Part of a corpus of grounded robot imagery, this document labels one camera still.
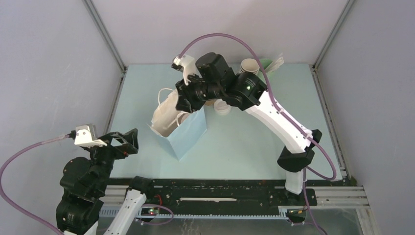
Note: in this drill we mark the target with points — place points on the stack of paper cups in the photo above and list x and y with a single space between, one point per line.
249 65

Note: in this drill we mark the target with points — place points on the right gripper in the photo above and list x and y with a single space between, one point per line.
185 100

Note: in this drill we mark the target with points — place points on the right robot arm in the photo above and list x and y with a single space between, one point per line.
210 78

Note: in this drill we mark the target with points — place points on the green holder cup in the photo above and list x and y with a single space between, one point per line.
265 62

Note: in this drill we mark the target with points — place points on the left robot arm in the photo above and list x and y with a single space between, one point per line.
85 181

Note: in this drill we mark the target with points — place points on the white paper bag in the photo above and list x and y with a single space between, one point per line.
177 131

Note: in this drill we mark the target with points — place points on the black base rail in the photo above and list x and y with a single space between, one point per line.
246 199

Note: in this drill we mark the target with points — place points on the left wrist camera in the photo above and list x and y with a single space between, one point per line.
85 137

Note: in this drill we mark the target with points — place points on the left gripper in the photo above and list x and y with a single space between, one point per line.
130 142

